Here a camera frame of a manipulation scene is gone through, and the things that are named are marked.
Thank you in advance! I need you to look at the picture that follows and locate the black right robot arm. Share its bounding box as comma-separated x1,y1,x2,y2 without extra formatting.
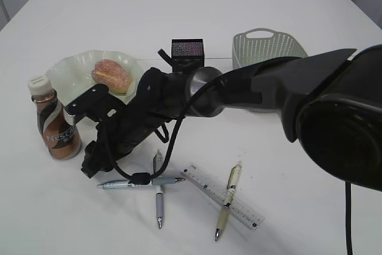
80,45,381,191

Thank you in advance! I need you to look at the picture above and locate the grey pen lying vertical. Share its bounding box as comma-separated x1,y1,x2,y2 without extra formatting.
153,150,164,229

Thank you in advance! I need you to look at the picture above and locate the brown coffee bottle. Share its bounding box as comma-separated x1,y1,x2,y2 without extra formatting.
27,75,81,160

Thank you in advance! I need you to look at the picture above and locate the sugared bread roll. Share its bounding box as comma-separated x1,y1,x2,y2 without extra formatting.
91,59,133,94

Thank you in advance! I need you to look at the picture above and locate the clear plastic ruler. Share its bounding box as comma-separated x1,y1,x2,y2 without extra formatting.
181,164,265,231

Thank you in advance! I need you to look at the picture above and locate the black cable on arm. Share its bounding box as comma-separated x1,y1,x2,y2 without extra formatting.
113,48,227,187

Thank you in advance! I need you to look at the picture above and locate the black mesh pen holder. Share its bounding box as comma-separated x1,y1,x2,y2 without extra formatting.
171,39,205,73

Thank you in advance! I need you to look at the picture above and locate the grey-green plastic basket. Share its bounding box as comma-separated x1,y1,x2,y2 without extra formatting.
216,31,312,119

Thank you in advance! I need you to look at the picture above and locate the pale green wavy plate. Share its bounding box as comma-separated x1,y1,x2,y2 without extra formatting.
45,50,144,106

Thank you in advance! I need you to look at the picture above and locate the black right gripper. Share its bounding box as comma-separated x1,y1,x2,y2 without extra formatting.
81,67,188,177

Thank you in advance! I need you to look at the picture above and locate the beige patterned pen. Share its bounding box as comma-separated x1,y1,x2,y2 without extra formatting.
214,161,242,242

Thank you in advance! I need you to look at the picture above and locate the grey pen horizontal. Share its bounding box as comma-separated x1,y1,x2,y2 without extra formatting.
97,177,186,189

